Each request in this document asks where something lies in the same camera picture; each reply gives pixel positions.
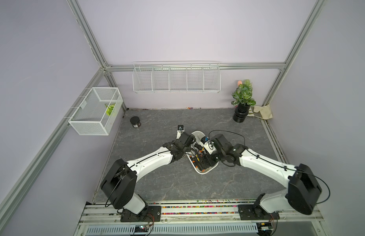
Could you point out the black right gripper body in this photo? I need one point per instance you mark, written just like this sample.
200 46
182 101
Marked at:
219 155

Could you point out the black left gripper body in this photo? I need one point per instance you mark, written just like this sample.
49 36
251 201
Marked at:
188 149

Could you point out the white plastic storage box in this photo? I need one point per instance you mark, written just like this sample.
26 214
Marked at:
202 154

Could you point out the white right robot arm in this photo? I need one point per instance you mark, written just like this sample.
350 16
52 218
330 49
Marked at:
301 188

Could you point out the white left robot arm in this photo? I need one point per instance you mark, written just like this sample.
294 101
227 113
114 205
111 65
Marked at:
120 181

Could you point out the black orange screwdriver in box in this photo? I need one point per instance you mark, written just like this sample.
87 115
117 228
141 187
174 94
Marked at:
196 163

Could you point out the black glossy plant pot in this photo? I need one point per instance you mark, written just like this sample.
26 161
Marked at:
241 112

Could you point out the small black jar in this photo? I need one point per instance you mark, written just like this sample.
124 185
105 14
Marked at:
135 121

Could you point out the cream work glove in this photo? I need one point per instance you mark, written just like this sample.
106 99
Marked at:
261 112

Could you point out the green artificial plant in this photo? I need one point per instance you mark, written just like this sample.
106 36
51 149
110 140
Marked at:
243 94

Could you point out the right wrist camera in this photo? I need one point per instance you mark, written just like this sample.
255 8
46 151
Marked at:
207 145

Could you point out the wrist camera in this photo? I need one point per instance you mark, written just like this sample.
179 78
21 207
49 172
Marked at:
207 145
180 127

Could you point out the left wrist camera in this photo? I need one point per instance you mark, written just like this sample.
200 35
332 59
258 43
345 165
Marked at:
180 127

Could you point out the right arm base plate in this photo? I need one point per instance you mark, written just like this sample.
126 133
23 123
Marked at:
250 212

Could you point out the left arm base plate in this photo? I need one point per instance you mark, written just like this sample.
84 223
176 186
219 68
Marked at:
140 213

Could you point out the long white wire shelf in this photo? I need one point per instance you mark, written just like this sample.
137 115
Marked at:
176 77

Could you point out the white wire basket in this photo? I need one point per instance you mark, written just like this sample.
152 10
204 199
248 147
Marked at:
97 112

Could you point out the aluminium rail base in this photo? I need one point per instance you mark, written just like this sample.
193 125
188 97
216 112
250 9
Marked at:
222 217

